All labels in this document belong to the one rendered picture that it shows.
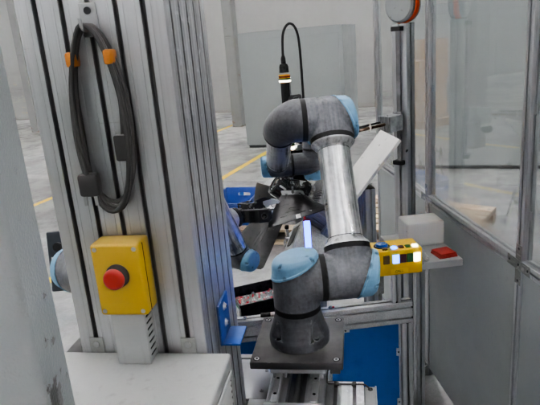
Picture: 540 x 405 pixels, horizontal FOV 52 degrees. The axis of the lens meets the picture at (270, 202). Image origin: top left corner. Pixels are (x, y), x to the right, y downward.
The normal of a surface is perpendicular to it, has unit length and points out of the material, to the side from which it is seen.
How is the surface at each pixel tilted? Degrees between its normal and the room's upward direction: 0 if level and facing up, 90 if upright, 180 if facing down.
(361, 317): 90
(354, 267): 58
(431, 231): 90
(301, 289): 90
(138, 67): 90
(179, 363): 0
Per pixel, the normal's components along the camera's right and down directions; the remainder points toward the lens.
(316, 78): -0.34, 0.29
